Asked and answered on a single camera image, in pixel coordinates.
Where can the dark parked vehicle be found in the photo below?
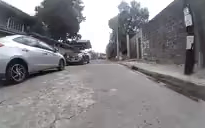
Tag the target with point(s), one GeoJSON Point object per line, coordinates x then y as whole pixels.
{"type": "Point", "coordinates": [77, 57]}

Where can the low roofed shed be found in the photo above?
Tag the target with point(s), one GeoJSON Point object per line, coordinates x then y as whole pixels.
{"type": "Point", "coordinates": [73, 45]}

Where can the grey concrete road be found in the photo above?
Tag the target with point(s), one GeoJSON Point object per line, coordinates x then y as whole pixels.
{"type": "Point", "coordinates": [110, 100]}

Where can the tall trees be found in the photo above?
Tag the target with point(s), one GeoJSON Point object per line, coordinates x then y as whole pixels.
{"type": "Point", "coordinates": [128, 23]}

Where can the large dark tree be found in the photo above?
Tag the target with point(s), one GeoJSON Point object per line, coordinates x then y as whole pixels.
{"type": "Point", "coordinates": [60, 18]}

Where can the raised concrete sidewalk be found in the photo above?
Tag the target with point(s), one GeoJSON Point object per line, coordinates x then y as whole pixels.
{"type": "Point", "coordinates": [176, 71]}

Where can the silver car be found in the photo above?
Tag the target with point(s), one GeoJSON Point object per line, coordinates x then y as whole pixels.
{"type": "Point", "coordinates": [26, 56]}

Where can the dark pole with signs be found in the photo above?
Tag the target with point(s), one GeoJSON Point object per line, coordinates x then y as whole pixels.
{"type": "Point", "coordinates": [189, 40]}

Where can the building with balcony railing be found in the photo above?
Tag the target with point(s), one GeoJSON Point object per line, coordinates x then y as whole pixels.
{"type": "Point", "coordinates": [6, 20]}

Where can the grey block wall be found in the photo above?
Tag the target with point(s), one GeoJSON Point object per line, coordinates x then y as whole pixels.
{"type": "Point", "coordinates": [166, 36]}

